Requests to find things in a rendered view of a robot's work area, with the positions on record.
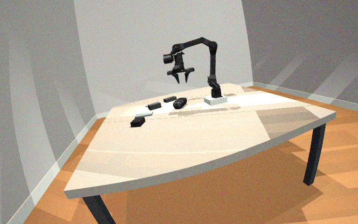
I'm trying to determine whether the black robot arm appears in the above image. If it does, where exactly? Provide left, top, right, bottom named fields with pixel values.
left=163, top=37, right=223, bottom=99

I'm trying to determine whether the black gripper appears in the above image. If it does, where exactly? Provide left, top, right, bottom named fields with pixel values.
left=167, top=61, right=194, bottom=83

